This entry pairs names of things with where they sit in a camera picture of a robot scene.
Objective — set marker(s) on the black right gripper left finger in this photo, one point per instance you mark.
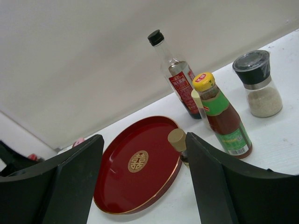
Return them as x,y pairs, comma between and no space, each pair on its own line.
55,191

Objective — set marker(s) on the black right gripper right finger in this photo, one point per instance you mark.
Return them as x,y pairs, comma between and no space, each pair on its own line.
230,191

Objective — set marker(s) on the pink-cap spice jar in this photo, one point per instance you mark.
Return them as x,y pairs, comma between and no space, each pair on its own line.
77,142

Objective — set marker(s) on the small oil bottle cork cap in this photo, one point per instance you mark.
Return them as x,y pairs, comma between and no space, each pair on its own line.
177,139

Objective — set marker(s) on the red-lid chili sauce jar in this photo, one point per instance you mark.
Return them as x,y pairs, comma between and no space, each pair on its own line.
36,158

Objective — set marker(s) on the round red lacquer tray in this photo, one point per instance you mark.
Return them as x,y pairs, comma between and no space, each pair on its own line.
137,167

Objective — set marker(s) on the white bottle cream cap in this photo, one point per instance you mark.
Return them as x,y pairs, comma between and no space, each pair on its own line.
197,100

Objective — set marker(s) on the chili sauce bottle yellow cap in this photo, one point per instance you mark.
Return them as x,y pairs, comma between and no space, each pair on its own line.
223,119

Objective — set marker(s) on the tall soy sauce bottle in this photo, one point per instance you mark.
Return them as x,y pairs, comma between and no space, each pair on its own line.
177,72

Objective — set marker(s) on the black-top glass grinder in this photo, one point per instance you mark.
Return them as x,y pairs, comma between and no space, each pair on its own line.
254,71

